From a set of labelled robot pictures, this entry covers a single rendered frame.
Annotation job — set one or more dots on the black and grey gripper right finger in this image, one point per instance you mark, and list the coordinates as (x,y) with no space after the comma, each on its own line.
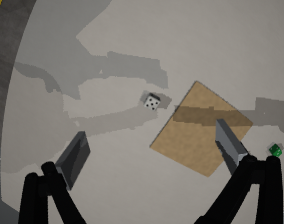
(248,171)

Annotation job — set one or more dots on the tan square mat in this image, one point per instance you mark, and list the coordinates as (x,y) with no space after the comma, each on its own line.
(189,136)

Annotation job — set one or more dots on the green die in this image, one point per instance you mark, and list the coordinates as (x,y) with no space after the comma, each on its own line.
(275,150)

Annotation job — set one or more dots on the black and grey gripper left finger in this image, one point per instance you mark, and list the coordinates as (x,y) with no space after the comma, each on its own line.
(58,179)

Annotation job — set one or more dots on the white die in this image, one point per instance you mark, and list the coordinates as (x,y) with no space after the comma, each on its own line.
(152,102)

